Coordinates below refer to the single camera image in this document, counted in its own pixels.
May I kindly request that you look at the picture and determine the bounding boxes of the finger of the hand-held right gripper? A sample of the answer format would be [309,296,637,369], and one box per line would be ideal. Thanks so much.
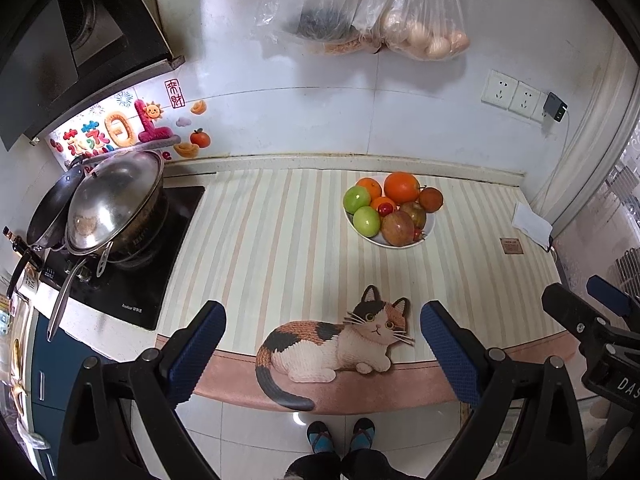
[542,284,640,352]
[586,275,640,317]

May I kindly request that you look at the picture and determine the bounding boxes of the plastic bag of eggs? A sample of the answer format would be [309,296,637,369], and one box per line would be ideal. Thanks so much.
[352,0,471,63]

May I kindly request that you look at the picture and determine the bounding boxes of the person's feet in sandals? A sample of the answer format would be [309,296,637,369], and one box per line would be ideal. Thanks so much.
[349,417,376,453]

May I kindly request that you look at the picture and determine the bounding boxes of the cat shaped mat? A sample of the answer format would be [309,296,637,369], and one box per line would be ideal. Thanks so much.
[255,285,417,412]

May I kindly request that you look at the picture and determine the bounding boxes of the white cloth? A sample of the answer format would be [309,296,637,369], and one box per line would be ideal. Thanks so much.
[511,201,555,251]

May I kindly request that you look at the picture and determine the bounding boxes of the steel wok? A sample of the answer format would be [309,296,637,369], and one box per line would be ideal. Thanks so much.
[47,185,171,342]

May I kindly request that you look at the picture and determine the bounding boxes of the blue cabinet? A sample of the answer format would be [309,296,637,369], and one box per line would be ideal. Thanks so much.
[27,305,93,478]

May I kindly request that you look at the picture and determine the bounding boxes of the thin charger cable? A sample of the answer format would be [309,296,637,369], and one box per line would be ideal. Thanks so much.
[530,110,573,206]

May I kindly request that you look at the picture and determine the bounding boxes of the blue slipper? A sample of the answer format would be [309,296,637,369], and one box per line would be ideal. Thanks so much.
[306,421,335,456]

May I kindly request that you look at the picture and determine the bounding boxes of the large red apple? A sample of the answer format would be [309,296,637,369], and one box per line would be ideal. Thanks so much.
[381,211,417,247]

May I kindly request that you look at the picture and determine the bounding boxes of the dark reddish orange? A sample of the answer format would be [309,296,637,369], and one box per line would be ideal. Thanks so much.
[418,186,445,212]

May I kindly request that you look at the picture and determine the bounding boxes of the green apple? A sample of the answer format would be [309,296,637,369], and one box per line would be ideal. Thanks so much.
[343,186,383,214]
[353,206,382,237]

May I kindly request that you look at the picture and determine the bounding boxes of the plastic bag with dark contents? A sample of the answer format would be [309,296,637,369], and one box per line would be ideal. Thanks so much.
[252,0,373,48]

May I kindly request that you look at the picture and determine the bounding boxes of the person's black trousers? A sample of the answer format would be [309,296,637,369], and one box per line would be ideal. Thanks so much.
[285,450,426,480]

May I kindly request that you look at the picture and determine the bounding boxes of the steel wok lid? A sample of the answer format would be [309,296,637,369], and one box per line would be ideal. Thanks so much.
[65,151,165,253]

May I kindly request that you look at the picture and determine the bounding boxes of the striped table mat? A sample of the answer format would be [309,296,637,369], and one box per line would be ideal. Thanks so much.
[155,167,581,417]

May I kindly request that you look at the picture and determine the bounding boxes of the white bowl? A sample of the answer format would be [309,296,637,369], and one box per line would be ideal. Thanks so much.
[344,204,437,249]

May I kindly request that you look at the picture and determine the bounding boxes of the colourful wall stickers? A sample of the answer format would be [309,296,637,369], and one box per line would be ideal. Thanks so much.
[47,79,211,166]

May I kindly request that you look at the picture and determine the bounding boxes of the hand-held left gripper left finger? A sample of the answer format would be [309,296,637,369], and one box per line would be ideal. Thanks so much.
[37,300,227,480]

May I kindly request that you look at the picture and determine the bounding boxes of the black frying pan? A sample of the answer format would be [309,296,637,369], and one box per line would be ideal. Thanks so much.
[6,157,88,301]

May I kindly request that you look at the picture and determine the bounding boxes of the black range hood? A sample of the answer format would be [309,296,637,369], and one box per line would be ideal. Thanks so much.
[0,0,186,151]

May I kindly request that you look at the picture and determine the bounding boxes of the black induction cooktop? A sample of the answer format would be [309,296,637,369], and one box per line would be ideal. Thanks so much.
[40,186,206,332]

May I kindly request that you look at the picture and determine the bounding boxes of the white wall socket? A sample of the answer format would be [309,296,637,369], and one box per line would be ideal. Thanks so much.
[509,81,548,122]
[481,70,521,111]

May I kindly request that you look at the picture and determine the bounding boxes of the large orange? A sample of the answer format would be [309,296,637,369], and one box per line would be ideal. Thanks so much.
[383,171,421,205]

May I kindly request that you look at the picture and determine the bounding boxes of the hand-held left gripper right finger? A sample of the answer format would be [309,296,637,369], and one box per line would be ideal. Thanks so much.
[419,300,603,480]

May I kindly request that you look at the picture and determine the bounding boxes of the grey plug-in charger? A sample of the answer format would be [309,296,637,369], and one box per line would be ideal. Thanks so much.
[542,91,568,123]

